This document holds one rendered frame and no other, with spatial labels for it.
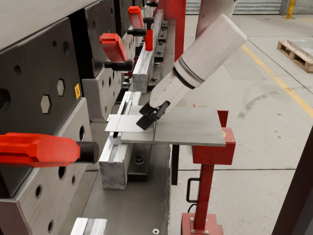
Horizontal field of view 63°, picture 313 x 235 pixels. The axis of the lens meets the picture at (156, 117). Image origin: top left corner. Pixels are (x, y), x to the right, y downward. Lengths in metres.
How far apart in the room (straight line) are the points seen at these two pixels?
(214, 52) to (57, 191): 0.44
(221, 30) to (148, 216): 0.45
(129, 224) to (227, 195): 1.35
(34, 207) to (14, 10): 0.14
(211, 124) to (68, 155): 0.59
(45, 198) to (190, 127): 0.52
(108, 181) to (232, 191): 1.37
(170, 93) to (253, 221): 1.35
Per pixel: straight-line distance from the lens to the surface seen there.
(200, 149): 1.06
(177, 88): 0.60
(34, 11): 0.22
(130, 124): 0.71
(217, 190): 1.94
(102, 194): 0.70
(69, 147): 0.17
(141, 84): 1.14
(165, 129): 0.69
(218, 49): 0.58
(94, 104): 0.37
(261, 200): 1.96
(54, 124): 0.24
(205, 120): 0.74
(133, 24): 0.53
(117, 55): 0.33
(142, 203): 0.67
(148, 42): 0.79
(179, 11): 2.80
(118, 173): 0.67
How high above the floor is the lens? 1.39
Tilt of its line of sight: 31 degrees down
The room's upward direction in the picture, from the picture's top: straight up
